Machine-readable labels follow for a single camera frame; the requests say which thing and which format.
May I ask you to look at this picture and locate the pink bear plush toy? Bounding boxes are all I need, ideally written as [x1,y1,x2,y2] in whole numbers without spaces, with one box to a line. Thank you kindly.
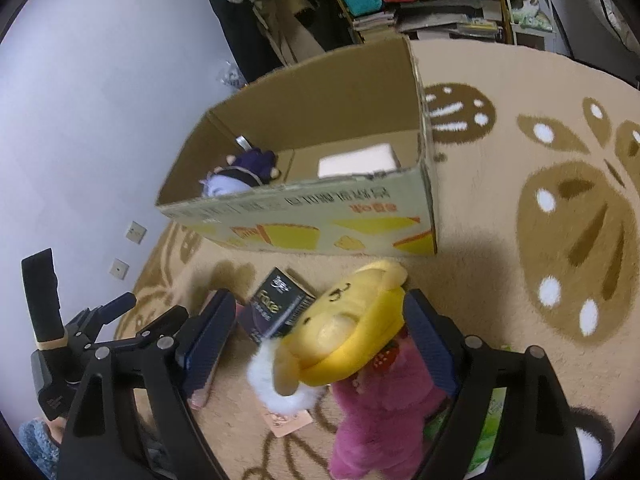
[329,332,451,480]

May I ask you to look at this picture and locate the white trolley cart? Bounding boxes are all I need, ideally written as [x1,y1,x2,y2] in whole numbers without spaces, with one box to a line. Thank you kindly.
[497,0,558,48]

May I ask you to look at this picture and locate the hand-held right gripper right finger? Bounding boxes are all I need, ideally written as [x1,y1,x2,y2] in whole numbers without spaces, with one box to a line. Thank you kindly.
[403,288,586,480]

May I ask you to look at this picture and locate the person's left forearm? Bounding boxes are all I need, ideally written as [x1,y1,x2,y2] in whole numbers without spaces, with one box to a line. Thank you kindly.
[17,417,63,478]

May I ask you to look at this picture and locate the black coat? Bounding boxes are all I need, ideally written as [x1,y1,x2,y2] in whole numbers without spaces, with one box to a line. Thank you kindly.
[182,0,286,83]

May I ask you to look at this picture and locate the printed cardboard box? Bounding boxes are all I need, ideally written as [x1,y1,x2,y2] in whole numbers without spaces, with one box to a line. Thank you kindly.
[155,36,440,257]

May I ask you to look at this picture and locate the stack of books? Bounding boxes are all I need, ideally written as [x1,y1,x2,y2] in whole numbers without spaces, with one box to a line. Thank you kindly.
[350,2,506,43]

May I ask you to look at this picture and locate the pink card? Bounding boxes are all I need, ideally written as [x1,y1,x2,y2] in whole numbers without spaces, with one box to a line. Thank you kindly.
[261,407,312,438]

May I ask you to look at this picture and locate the white rectangular pack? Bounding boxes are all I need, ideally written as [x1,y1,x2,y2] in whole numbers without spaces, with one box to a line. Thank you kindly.
[317,142,401,179]

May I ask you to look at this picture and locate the white fluffy plush toy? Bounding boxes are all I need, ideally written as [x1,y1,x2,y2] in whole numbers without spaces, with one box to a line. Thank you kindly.
[247,340,326,413]

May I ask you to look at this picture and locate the beige trousers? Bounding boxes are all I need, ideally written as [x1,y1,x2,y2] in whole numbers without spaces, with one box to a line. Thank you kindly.
[252,0,356,66]

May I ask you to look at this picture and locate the clear plastic bag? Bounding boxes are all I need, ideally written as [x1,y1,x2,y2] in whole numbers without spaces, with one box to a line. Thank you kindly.
[217,60,246,86]

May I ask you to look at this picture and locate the green packet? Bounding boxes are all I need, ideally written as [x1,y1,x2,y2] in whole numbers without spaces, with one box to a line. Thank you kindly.
[425,342,516,476]

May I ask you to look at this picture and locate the black carton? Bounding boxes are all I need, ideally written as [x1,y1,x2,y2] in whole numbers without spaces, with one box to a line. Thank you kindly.
[236,267,317,346]

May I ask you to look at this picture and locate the yellow bear plush toy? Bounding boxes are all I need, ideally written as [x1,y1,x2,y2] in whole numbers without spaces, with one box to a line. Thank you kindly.
[272,260,408,396]

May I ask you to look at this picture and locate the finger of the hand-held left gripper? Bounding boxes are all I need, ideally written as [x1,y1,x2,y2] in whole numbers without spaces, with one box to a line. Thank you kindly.
[114,306,191,357]
[70,292,137,342]

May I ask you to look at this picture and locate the purple plush toy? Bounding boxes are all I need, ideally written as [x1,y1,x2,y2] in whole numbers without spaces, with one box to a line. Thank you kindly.
[199,147,280,196]

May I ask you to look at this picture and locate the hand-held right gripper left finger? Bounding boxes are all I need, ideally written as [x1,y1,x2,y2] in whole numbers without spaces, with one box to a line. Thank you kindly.
[56,289,237,480]

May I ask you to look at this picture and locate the wooden bookshelf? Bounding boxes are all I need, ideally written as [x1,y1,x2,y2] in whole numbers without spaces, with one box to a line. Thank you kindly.
[320,0,516,46]

